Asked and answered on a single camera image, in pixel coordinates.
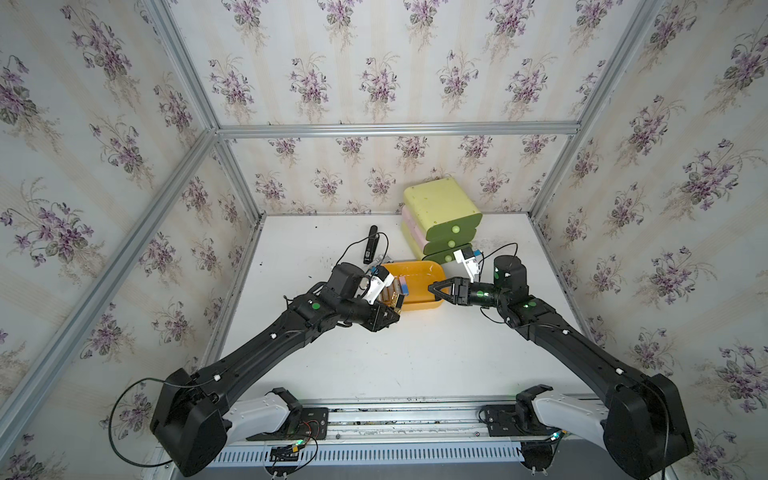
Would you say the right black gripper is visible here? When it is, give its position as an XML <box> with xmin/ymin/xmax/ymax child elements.
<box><xmin>427</xmin><ymin>277</ymin><xmax>509</xmax><ymax>310</ymax></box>

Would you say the green pink drawer organizer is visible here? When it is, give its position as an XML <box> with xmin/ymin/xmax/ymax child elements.
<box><xmin>401</xmin><ymin>177</ymin><xmax>483</xmax><ymax>263</ymax></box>

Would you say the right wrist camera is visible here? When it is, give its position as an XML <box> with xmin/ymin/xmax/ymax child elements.
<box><xmin>453</xmin><ymin>244</ymin><xmax>481</xmax><ymax>283</ymax></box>

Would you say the blue pink gradient lipstick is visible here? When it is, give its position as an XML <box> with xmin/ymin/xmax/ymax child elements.
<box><xmin>398</xmin><ymin>276</ymin><xmax>410</xmax><ymax>296</ymax></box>

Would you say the black stapler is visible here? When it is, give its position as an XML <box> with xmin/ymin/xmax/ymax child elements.
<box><xmin>363</xmin><ymin>225</ymin><xmax>379</xmax><ymax>265</ymax></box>

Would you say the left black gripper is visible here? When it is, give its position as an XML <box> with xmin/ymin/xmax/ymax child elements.
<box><xmin>336</xmin><ymin>299</ymin><xmax>403</xmax><ymax>334</ymax></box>

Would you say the aluminium front rail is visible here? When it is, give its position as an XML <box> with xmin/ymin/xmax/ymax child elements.
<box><xmin>199</xmin><ymin>389</ymin><xmax>584</xmax><ymax>477</ymax></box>

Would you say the yellow plastic storage box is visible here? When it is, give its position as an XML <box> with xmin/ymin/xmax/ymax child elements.
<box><xmin>384</xmin><ymin>261</ymin><xmax>446</xmax><ymax>311</ymax></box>

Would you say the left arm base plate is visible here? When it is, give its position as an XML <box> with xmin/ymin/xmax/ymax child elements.
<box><xmin>247</xmin><ymin>407</ymin><xmax>329</xmax><ymax>441</ymax></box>

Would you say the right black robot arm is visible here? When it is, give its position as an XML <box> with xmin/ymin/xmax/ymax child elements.
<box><xmin>428</xmin><ymin>255</ymin><xmax>695</xmax><ymax>479</ymax></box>

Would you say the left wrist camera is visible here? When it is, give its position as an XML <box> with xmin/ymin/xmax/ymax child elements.
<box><xmin>363</xmin><ymin>265</ymin><xmax>394</xmax><ymax>304</ymax></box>

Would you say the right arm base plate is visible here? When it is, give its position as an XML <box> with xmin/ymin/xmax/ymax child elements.
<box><xmin>478</xmin><ymin>384</ymin><xmax>559</xmax><ymax>437</ymax></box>

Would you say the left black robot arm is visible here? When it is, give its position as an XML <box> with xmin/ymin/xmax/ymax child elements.
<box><xmin>150</xmin><ymin>262</ymin><xmax>400</xmax><ymax>477</ymax></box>

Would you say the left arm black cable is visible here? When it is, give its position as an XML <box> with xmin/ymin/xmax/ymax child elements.
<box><xmin>107</xmin><ymin>230</ymin><xmax>390</xmax><ymax>469</ymax></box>

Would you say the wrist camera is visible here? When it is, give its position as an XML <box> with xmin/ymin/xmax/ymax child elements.
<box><xmin>453</xmin><ymin>244</ymin><xmax>481</xmax><ymax>283</ymax></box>
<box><xmin>363</xmin><ymin>265</ymin><xmax>394</xmax><ymax>304</ymax></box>

